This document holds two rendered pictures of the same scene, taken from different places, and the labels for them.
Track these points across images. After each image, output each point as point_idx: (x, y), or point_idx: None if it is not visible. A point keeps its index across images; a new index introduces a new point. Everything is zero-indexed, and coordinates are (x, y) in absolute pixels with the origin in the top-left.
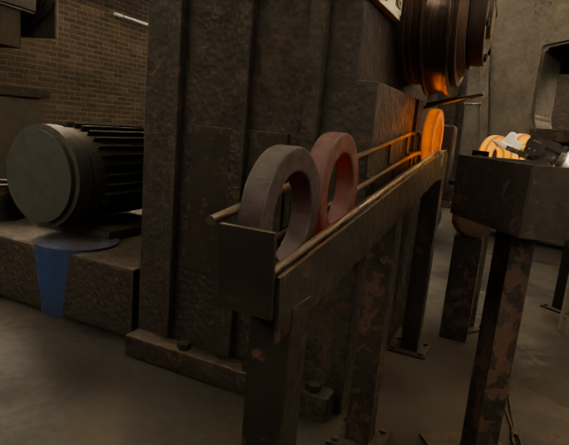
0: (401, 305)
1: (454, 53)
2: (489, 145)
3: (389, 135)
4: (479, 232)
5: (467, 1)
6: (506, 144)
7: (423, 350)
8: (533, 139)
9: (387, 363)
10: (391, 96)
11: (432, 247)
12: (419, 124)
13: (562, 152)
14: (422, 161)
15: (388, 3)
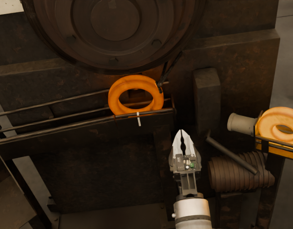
0: (203, 186)
1: (69, 55)
2: (264, 118)
3: (45, 99)
4: (215, 189)
5: (48, 15)
6: (174, 144)
7: (172, 224)
8: (173, 161)
9: (139, 212)
10: (26, 78)
11: (164, 172)
12: (158, 73)
13: (182, 194)
14: (50, 129)
15: None
